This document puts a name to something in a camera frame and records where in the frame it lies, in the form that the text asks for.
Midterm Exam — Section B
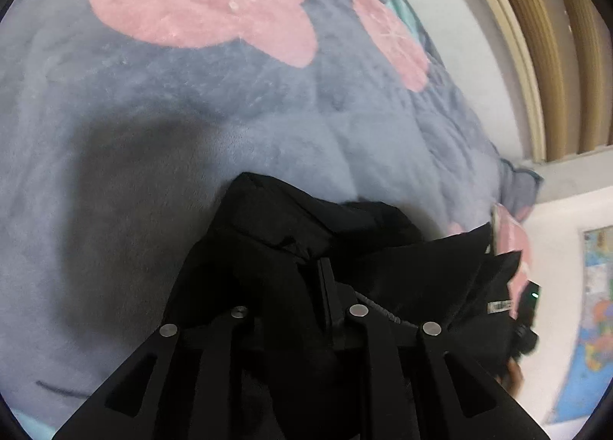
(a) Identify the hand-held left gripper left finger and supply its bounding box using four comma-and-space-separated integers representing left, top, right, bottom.
50, 306, 269, 440

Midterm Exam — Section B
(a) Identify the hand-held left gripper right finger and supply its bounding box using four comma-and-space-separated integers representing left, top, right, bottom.
317, 257, 549, 440

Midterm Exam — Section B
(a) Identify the black hooded jacket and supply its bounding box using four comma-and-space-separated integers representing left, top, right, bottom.
160, 172, 523, 440

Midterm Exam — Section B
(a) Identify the person's right hand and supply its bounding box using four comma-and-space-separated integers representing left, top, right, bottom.
494, 358, 526, 397

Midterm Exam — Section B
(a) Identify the grey pillow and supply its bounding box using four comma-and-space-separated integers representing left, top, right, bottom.
495, 157, 546, 223

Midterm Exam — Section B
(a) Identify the grey floral blanket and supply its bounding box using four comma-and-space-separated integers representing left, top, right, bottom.
0, 0, 544, 440

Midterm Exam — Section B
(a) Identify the brown striped window blind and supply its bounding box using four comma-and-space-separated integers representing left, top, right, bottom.
445, 0, 613, 163

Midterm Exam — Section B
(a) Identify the colourful wall map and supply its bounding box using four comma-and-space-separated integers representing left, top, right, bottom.
546, 226, 613, 426

